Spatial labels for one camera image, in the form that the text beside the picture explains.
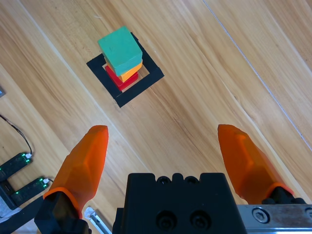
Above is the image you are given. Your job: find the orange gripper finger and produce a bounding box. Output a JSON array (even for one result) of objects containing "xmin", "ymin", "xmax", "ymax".
[
  {"xmin": 217, "ymin": 124, "xmax": 305, "ymax": 205},
  {"xmin": 34, "ymin": 125, "xmax": 109, "ymax": 234}
]

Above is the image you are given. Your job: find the thin black wire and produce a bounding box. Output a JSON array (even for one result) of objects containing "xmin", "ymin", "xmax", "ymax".
[{"xmin": 0, "ymin": 114, "xmax": 34, "ymax": 156}]

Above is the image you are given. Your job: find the green wooden cube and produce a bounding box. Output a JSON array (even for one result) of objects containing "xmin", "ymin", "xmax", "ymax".
[{"xmin": 97, "ymin": 26, "xmax": 143, "ymax": 77}]

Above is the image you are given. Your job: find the black board with green LEDs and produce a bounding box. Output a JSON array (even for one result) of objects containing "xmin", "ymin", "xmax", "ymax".
[
  {"xmin": 0, "ymin": 152, "xmax": 34, "ymax": 182},
  {"xmin": 11, "ymin": 176, "xmax": 50, "ymax": 207}
]

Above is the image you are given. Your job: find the black usb hub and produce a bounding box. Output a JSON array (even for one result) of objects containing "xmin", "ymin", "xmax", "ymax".
[{"xmin": 0, "ymin": 179, "xmax": 19, "ymax": 210}]

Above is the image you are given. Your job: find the black tape square outline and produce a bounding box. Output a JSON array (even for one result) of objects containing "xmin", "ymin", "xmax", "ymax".
[{"xmin": 86, "ymin": 32, "xmax": 164, "ymax": 108}]

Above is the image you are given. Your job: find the silver aluminium bar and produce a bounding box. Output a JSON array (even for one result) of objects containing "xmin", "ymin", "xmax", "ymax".
[{"xmin": 84, "ymin": 206, "xmax": 109, "ymax": 234}]

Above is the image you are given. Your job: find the red wooden cube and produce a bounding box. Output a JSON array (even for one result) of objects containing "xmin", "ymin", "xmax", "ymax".
[{"xmin": 104, "ymin": 65, "xmax": 139, "ymax": 92}]

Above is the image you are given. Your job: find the yellow wooden cube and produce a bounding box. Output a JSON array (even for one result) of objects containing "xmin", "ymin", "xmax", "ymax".
[{"xmin": 104, "ymin": 57, "xmax": 143, "ymax": 83}]

